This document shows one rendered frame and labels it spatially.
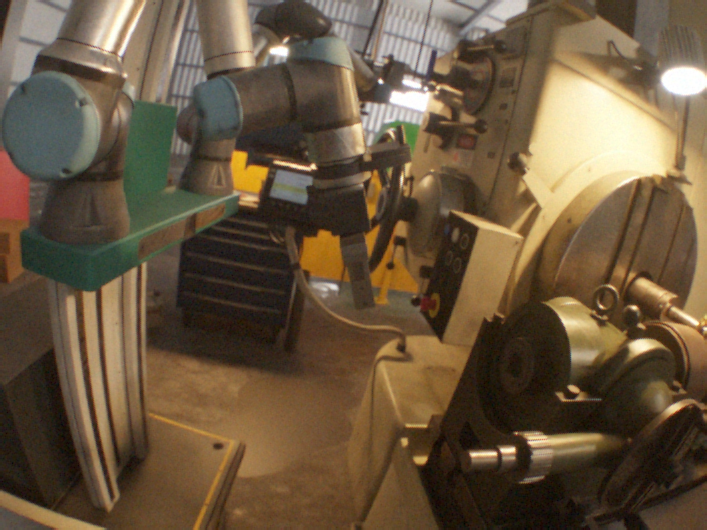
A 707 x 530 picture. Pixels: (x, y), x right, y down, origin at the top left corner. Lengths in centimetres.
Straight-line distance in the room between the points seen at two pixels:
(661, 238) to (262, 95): 91
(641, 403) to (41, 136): 74
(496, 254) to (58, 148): 70
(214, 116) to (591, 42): 82
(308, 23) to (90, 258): 87
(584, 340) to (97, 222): 68
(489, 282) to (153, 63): 88
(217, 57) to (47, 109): 25
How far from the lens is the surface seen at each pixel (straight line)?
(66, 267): 59
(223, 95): 44
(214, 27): 58
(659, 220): 101
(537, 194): 83
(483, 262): 74
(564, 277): 85
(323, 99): 46
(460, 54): 119
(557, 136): 90
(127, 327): 114
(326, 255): 370
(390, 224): 81
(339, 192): 45
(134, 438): 142
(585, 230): 85
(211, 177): 101
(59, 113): 43
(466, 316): 77
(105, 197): 59
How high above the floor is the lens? 143
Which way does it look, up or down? 17 degrees down
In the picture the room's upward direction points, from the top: 14 degrees clockwise
